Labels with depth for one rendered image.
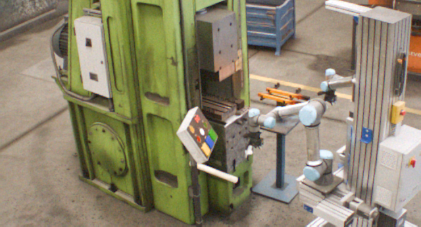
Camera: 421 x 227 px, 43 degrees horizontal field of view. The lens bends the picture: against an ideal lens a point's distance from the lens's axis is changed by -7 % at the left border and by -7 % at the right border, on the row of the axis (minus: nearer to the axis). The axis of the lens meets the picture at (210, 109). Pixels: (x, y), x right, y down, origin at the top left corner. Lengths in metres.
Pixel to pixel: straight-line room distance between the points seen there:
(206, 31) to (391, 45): 1.47
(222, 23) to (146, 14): 0.57
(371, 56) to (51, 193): 3.42
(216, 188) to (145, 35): 1.46
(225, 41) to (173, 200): 1.46
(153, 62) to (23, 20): 6.28
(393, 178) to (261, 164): 2.22
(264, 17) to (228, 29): 3.76
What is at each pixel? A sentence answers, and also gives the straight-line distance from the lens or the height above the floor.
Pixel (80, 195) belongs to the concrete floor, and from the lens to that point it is 5.46.
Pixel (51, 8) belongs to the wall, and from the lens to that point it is 10.87.
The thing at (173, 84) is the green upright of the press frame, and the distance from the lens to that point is 4.22.
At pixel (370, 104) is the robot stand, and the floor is 1.44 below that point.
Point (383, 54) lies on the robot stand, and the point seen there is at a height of 1.82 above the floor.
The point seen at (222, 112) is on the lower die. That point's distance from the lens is 4.52.
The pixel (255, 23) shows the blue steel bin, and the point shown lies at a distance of 8.13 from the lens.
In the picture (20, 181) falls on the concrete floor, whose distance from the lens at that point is 5.88.
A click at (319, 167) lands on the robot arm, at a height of 1.03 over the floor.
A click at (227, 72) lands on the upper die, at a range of 4.40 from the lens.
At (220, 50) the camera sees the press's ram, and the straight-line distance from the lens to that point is 4.28.
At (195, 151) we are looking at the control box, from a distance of 3.94.
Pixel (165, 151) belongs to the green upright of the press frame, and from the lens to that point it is 4.71.
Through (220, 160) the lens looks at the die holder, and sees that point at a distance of 4.70.
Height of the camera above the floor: 3.10
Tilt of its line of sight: 28 degrees down
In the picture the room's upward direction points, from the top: 4 degrees counter-clockwise
